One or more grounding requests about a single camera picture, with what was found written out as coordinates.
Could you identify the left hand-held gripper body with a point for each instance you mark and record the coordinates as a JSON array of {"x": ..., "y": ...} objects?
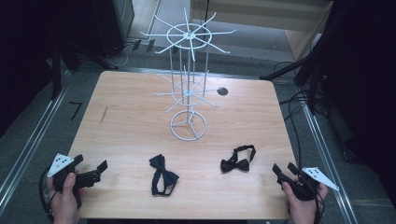
[{"x": 85, "y": 179}]

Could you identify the black tripod leg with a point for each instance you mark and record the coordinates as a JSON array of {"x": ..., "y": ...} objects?
[{"x": 292, "y": 67}]

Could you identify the black power adapters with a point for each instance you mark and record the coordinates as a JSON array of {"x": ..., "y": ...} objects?
[{"x": 144, "y": 45}]

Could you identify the metal floor rail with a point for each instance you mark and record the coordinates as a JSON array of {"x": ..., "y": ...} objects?
[
  {"x": 330, "y": 168},
  {"x": 31, "y": 137}
]

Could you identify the person's left hand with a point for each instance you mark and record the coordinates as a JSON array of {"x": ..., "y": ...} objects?
[{"x": 65, "y": 202}]

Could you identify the person's right hand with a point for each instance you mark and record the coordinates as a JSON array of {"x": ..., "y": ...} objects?
[{"x": 300, "y": 208}]

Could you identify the black bow tie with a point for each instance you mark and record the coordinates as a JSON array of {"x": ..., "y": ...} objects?
[{"x": 236, "y": 165}]

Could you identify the black tripod stand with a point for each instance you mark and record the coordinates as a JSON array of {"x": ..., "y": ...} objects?
[{"x": 77, "y": 56}]

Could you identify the navy bow tie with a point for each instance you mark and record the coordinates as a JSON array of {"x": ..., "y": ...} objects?
[{"x": 165, "y": 174}]

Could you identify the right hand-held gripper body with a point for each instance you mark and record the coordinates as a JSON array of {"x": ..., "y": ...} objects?
[{"x": 306, "y": 183}]

